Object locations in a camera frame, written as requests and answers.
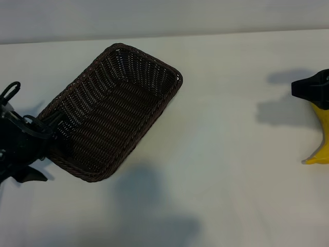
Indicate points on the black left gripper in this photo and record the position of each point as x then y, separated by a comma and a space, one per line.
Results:
18, 146

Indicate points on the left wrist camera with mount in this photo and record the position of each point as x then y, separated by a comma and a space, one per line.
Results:
5, 107

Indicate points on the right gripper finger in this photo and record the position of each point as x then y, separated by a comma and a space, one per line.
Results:
316, 81
316, 96

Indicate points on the yellow banana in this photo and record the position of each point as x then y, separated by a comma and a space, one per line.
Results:
321, 115

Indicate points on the dark brown woven basket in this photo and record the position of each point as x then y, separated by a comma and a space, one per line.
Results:
115, 121

